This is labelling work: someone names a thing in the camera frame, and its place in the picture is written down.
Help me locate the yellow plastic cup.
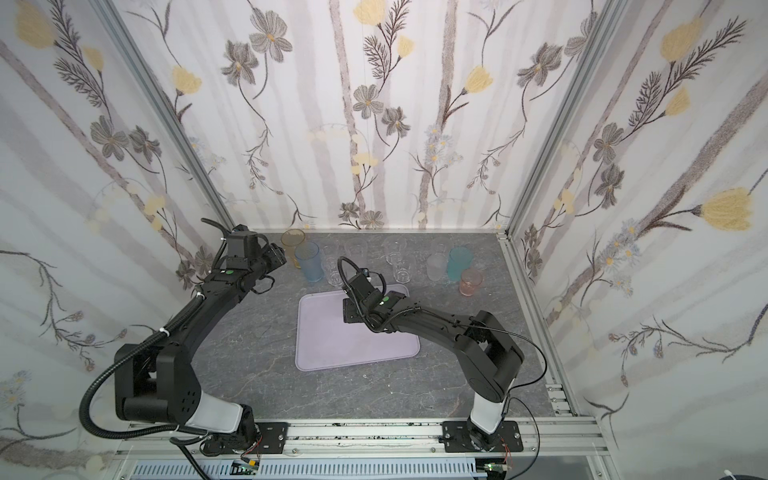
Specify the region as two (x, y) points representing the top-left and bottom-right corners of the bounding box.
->
(280, 228), (306, 269)

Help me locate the blue plastic cup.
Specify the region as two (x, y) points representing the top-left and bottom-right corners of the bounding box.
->
(295, 241), (324, 283)

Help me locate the teal dimpled plastic cup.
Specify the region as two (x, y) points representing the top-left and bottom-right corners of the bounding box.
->
(446, 246), (474, 282)

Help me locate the pink plastic cup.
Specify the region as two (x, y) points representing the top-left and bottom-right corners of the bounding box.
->
(459, 268), (484, 297)

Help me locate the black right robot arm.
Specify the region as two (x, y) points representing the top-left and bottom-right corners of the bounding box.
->
(336, 256), (525, 451)

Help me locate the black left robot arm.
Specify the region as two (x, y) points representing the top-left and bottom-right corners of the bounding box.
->
(114, 225), (286, 456)

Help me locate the lilac plastic tray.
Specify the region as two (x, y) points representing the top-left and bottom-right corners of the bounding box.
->
(295, 290), (421, 372)

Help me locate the clear faceted tumbler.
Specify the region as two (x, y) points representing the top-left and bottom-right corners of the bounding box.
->
(393, 260), (412, 284)
(384, 238), (407, 267)

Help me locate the clear tall glass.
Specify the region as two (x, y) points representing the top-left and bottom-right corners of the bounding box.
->
(321, 243), (342, 288)

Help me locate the frosted dimpled plastic cup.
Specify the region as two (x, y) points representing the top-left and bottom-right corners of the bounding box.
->
(426, 252), (448, 282)

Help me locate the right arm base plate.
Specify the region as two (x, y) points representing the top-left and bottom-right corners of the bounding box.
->
(440, 420), (524, 453)

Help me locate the white slotted cable duct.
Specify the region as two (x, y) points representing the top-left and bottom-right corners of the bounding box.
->
(130, 458), (487, 480)

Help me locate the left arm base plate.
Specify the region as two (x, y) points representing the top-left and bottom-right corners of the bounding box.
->
(200, 421), (290, 457)

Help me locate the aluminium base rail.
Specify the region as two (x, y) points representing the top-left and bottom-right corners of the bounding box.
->
(113, 416), (613, 460)

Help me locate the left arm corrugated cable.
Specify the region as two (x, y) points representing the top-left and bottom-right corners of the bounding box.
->
(78, 293), (208, 440)

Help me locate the aluminium corner post left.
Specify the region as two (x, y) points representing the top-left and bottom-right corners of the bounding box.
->
(89, 0), (235, 228)

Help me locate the aluminium corner post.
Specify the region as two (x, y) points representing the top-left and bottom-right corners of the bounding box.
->
(504, 1), (628, 239)
(89, 0), (235, 228)

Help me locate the aluminium corner post right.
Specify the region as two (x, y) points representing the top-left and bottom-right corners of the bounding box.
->
(504, 1), (628, 239)

